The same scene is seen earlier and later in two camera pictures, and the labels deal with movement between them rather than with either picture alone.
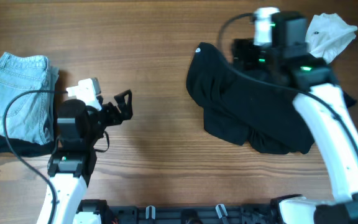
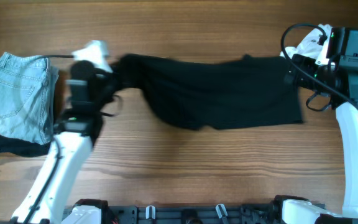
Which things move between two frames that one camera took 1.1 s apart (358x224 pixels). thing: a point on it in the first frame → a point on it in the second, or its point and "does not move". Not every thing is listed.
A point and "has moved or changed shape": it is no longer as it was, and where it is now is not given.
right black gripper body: (252, 56) → (302, 80)
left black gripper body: (100, 121) → (113, 90)
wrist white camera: (263, 26) → (322, 59)
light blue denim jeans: (30, 117) does not move
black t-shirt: (242, 109) has moved or changed shape
